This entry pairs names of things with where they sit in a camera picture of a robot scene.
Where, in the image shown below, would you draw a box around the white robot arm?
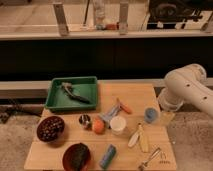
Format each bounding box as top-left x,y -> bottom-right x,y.
155,64 -> 213,126

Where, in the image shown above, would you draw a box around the blue small cup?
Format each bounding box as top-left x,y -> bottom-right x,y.
144,108 -> 158,123

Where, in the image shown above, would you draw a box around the white paper cup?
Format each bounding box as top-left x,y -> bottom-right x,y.
110,116 -> 127,135

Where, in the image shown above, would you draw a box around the wooden board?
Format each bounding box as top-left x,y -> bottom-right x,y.
23,82 -> 178,171

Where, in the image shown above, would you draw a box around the orange carrot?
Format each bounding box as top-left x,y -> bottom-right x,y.
117,98 -> 132,114

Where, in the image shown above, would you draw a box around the orange ball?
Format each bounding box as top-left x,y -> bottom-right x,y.
92,119 -> 105,134

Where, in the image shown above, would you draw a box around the red bowl with dark item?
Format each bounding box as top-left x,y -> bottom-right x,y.
62,143 -> 91,171

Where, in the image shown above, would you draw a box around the green plastic tray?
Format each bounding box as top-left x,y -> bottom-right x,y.
45,76 -> 98,112

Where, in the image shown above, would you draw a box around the dark tool in tray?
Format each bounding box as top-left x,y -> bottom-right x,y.
61,82 -> 90,104

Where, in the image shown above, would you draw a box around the dark bowl of beads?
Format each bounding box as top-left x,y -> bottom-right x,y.
37,116 -> 65,142

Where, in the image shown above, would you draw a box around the blue-grey handled tool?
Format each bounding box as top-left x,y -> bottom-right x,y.
99,104 -> 120,127

